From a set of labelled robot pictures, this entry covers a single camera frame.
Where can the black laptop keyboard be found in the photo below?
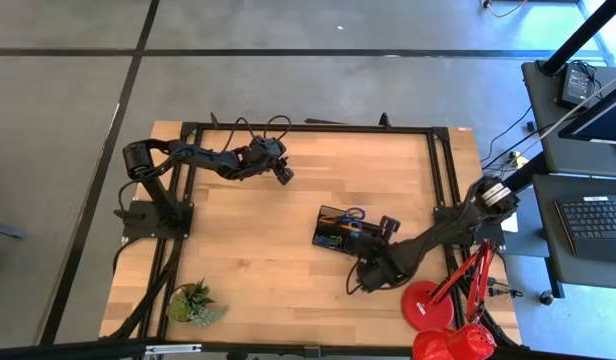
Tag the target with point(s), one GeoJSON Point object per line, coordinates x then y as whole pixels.
{"type": "Point", "coordinates": [595, 225]}

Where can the black aluminium table frame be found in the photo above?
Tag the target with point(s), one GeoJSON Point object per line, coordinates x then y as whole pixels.
{"type": "Point", "coordinates": [338, 128]}

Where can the black pole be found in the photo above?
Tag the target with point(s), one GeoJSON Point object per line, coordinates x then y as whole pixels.
{"type": "Point", "coordinates": [583, 35]}

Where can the black computer monitor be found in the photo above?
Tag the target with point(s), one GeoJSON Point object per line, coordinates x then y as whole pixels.
{"type": "Point", "coordinates": [603, 125]}

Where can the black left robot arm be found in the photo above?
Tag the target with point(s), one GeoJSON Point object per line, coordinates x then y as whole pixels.
{"type": "Point", "coordinates": [208, 160]}

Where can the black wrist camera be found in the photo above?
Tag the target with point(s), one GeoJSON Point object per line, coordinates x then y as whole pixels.
{"type": "Point", "coordinates": [284, 176]}
{"type": "Point", "coordinates": [390, 225]}

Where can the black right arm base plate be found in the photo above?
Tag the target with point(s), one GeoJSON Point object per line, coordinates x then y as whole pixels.
{"type": "Point", "coordinates": [490, 237]}

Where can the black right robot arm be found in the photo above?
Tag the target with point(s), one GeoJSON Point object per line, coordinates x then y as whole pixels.
{"type": "Point", "coordinates": [438, 235]}

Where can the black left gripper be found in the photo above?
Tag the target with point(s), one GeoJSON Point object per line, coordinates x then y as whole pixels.
{"type": "Point", "coordinates": [265, 152]}

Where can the black desk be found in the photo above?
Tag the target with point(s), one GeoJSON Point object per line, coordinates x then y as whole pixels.
{"type": "Point", "coordinates": [548, 130]}

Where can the black aluminium rail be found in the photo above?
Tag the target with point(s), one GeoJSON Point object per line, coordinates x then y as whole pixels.
{"type": "Point", "coordinates": [88, 350]}

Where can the black mesh desk organizer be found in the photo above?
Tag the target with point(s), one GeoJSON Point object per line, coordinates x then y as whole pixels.
{"type": "Point", "coordinates": [328, 212]}

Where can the potted green succulent plant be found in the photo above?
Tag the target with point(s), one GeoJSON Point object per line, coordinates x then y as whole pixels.
{"type": "Point", "coordinates": [190, 305]}

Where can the yellow power strip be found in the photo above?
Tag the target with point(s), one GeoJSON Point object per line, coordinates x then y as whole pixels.
{"type": "Point", "coordinates": [519, 161]}

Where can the black caster wheel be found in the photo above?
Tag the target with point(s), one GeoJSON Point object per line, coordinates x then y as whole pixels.
{"type": "Point", "coordinates": [546, 298]}

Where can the black power adapter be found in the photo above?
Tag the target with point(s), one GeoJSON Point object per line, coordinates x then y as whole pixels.
{"type": "Point", "coordinates": [575, 85]}

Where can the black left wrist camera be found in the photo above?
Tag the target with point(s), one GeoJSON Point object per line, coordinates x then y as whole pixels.
{"type": "Point", "coordinates": [284, 176]}

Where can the red desk lamp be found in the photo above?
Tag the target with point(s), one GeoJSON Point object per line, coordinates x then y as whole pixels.
{"type": "Point", "coordinates": [428, 305]}

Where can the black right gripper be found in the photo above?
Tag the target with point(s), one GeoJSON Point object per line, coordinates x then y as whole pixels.
{"type": "Point", "coordinates": [383, 257]}

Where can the white paper sheet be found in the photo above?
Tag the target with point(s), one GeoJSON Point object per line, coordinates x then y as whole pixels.
{"type": "Point", "coordinates": [511, 224]}

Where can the black laptop shelf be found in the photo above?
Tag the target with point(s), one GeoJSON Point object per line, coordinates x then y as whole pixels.
{"type": "Point", "coordinates": [588, 275]}

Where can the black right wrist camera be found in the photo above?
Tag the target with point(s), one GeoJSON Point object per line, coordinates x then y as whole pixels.
{"type": "Point", "coordinates": [390, 225]}

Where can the grey floor object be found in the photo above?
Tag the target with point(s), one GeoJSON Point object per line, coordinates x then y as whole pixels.
{"type": "Point", "coordinates": [8, 232]}

